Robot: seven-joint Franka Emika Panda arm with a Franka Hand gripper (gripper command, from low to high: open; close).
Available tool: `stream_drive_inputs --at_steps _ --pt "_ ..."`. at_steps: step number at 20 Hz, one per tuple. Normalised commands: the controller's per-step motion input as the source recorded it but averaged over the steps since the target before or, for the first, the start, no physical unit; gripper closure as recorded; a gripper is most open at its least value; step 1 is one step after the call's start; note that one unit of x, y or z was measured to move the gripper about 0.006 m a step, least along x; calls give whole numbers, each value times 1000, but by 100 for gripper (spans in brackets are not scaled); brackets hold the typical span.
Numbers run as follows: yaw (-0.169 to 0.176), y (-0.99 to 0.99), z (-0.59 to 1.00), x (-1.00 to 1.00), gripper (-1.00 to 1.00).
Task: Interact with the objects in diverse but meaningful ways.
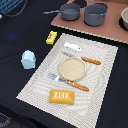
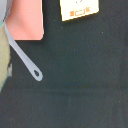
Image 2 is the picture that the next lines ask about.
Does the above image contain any foam-padded gripper finger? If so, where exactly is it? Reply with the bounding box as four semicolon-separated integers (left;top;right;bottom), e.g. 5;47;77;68
0;23;12;91

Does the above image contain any yellow butter box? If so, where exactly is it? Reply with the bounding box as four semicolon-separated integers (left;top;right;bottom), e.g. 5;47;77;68
60;0;99;21

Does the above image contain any grey pot handle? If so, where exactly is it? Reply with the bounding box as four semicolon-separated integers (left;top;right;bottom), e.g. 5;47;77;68
5;28;43;81

